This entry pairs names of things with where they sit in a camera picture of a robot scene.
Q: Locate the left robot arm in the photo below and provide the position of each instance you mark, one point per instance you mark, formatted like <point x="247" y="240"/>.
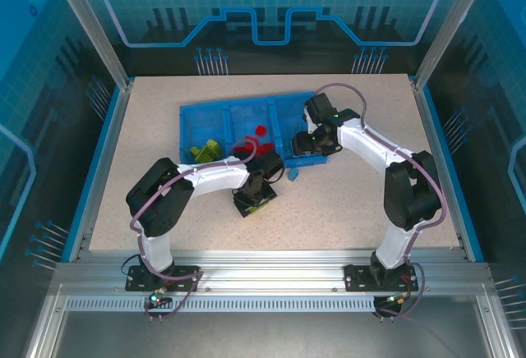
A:
<point x="213" y="177"/>

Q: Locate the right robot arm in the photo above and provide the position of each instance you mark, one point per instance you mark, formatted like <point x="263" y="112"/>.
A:
<point x="370" y="140"/>

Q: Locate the aluminium side rail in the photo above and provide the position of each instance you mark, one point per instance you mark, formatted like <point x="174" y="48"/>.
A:
<point x="102" y="169"/>
<point x="448" y="128"/>

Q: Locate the blue lego brick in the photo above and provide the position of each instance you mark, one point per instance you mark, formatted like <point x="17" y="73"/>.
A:
<point x="293" y="174"/>

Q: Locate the red lego brick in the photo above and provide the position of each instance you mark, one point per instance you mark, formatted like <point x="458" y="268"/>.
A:
<point x="261" y="130"/>
<point x="251" y="141"/>
<point x="243" y="149"/>
<point x="268" y="148"/>

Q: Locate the blue plastic bin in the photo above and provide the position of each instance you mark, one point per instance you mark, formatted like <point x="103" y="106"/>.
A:
<point x="201" y="124"/>
<point x="287" y="116"/>
<point x="246" y="117"/>

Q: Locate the blue printed acrylic panel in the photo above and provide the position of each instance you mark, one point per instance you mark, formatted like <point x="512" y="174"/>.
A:
<point x="33" y="128"/>
<point x="493" y="128"/>
<point x="267" y="5"/>

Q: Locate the olive green lego brick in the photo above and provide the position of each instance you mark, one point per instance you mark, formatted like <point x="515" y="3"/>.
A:
<point x="204" y="155"/>

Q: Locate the lime green lego brick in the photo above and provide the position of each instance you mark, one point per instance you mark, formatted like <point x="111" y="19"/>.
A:
<point x="194" y="152"/>
<point x="213" y="148"/>
<point x="255" y="207"/>

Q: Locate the aluminium frame post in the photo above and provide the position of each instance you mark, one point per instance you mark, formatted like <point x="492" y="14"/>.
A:
<point x="452" y="25"/>
<point x="90" y="25"/>

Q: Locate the small lit connector board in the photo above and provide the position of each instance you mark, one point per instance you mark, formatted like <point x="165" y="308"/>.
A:
<point x="156" y="298"/>
<point x="396" y="299"/>

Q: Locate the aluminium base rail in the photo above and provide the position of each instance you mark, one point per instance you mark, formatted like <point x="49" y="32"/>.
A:
<point x="267" y="267"/>

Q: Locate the grey metal shelf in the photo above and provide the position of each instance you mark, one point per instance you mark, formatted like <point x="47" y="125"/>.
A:
<point x="267" y="337"/>

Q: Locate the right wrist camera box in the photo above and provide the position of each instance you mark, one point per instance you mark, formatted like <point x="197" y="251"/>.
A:
<point x="320" y="107"/>

